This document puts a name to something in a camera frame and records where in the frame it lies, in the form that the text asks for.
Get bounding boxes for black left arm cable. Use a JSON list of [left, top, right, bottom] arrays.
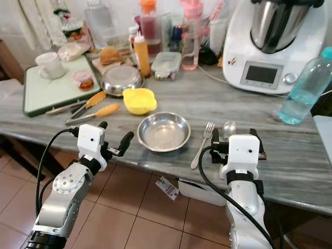
[[34, 127, 81, 218]]

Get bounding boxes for steel spoon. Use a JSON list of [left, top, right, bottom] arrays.
[[222, 120, 238, 139]]

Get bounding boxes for white paper label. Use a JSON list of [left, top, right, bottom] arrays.
[[154, 176, 180, 201]]

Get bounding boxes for brown bread piece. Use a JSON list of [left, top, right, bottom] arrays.
[[99, 46, 126, 66]]

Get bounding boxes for pink striped packet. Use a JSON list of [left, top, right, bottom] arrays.
[[209, 0, 228, 22]]

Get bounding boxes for white kitchen cooking machine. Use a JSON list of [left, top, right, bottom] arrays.
[[222, 0, 332, 95]]

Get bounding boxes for white hanging towel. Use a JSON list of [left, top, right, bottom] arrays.
[[18, 0, 69, 50]]

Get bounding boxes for white grain bag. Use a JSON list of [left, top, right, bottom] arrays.
[[57, 41, 90, 62]]

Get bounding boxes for white plastic bin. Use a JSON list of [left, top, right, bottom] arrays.
[[177, 177, 230, 208]]

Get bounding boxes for long orange-tipped steel tongs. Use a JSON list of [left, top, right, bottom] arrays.
[[65, 103, 121, 126]]

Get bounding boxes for small round plastic tub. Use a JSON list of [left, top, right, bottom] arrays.
[[72, 69, 95, 92]]

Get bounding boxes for clear square food container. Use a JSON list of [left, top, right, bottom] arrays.
[[151, 51, 183, 81]]

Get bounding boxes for pale green cutting board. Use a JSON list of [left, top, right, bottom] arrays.
[[23, 54, 102, 118]]

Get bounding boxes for small white bottle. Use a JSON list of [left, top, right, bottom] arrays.
[[128, 26, 140, 52]]

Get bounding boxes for brown wooden chair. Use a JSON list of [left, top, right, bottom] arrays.
[[0, 38, 27, 85]]

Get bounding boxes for blue-capped water bottle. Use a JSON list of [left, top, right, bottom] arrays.
[[278, 46, 332, 126]]

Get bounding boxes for short orange-tipped steel tongs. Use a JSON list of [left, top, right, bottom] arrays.
[[70, 91, 107, 119]]

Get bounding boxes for blue drink can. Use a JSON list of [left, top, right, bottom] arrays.
[[170, 24, 185, 53]]

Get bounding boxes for pink drinking bottle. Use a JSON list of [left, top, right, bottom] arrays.
[[180, 0, 204, 71]]

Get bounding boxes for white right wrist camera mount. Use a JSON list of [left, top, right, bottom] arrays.
[[219, 134, 260, 180]]

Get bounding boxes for white power cord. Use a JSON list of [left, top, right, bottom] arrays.
[[197, 64, 291, 98]]

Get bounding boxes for white ceramic mug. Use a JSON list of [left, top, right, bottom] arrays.
[[35, 51, 67, 80]]

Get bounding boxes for clear glass cup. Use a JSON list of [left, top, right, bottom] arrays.
[[207, 18, 229, 53]]

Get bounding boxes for empty stainless steel bowl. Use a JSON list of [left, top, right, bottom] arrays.
[[137, 112, 191, 153]]

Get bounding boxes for wooden chopping board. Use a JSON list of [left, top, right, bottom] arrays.
[[90, 51, 139, 76]]

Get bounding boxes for clear plastic bottle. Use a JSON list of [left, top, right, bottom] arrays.
[[84, 0, 115, 50]]

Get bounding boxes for covered stainless steel bowl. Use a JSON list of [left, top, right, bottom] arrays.
[[101, 64, 144, 98]]

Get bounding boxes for tied snack packet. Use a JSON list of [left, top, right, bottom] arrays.
[[54, 7, 84, 42]]

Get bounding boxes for orange-capped red bottle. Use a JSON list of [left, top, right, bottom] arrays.
[[139, 0, 162, 56]]

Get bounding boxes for yellow silicone bowl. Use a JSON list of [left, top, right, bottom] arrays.
[[122, 87, 158, 116]]

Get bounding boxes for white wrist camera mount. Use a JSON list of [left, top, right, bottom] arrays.
[[77, 123, 106, 163], [219, 134, 260, 180]]

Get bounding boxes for small black object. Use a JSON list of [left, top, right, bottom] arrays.
[[197, 49, 220, 66]]

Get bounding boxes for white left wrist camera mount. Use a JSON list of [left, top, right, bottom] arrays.
[[77, 123, 106, 163]]

